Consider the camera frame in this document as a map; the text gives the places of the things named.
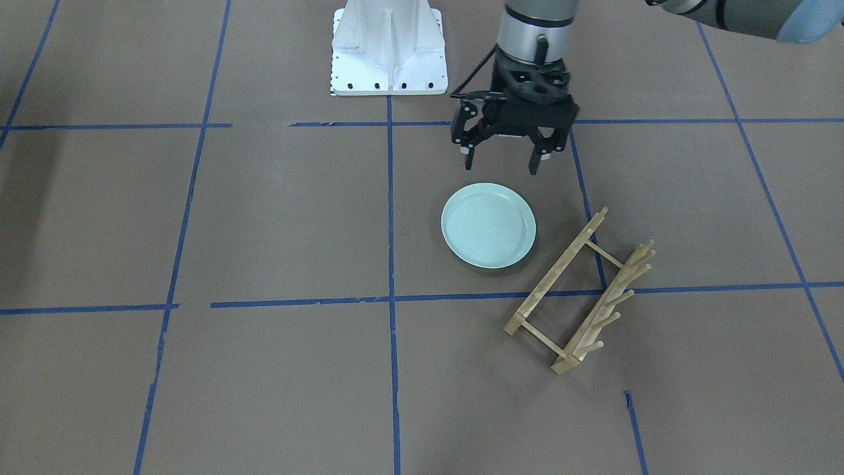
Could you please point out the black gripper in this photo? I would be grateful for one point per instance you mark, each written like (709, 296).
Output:
(469, 126)

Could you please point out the light green plate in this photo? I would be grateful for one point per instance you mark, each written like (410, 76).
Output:
(488, 225)

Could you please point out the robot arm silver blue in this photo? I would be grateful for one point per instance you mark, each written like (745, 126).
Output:
(666, 102)

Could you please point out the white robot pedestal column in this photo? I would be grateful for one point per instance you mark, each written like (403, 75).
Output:
(388, 47)

